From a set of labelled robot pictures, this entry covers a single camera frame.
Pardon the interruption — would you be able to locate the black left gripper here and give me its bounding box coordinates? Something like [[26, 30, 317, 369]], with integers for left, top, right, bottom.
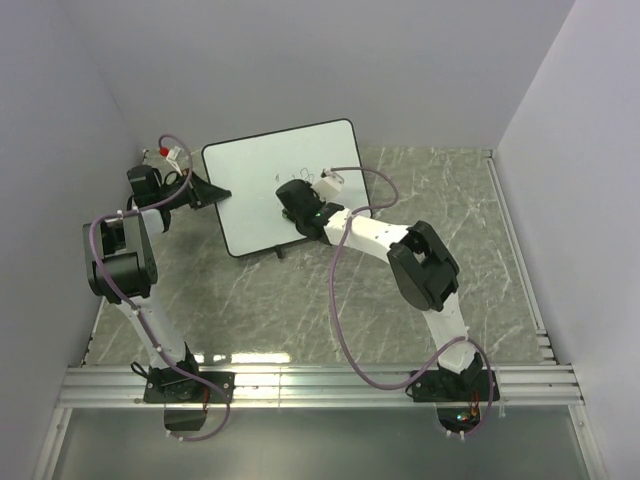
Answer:
[[155, 168, 229, 211]]

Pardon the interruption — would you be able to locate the aluminium front mounting rail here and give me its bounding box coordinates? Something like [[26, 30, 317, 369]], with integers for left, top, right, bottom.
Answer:
[[57, 364, 584, 409]]

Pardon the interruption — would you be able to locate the aluminium left side rail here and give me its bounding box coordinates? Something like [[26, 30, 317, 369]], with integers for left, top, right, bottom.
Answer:
[[32, 407, 73, 480]]

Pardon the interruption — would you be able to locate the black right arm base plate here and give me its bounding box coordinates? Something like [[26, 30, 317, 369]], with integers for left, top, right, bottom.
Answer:
[[405, 369, 501, 403]]

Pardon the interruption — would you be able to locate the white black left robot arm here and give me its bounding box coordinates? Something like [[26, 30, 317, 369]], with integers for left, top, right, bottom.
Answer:
[[83, 165, 232, 403]]

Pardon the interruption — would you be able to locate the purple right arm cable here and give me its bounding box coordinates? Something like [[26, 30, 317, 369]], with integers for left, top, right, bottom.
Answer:
[[324, 165, 500, 441]]

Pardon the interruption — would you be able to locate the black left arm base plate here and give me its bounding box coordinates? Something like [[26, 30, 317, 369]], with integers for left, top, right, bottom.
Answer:
[[143, 368, 235, 404]]

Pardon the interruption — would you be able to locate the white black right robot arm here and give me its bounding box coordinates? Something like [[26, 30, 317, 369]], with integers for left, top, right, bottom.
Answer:
[[276, 176, 483, 402]]

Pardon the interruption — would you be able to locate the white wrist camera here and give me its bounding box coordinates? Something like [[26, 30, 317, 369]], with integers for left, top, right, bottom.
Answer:
[[312, 169, 344, 202], [158, 146, 192, 176]]

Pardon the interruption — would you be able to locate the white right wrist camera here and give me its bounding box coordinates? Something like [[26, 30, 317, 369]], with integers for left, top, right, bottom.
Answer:
[[312, 169, 344, 202]]

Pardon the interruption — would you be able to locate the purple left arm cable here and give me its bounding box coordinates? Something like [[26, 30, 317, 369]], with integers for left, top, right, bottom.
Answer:
[[89, 133, 231, 442]]

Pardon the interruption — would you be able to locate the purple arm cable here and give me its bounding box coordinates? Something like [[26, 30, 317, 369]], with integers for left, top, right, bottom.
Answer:
[[89, 133, 231, 442], [324, 165, 500, 441]]

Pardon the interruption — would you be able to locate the white whiteboard black frame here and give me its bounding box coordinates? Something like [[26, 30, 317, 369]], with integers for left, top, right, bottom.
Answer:
[[201, 119, 370, 258]]

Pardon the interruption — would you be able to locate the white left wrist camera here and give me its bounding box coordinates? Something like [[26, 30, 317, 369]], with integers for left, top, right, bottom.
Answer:
[[158, 146, 192, 176]]

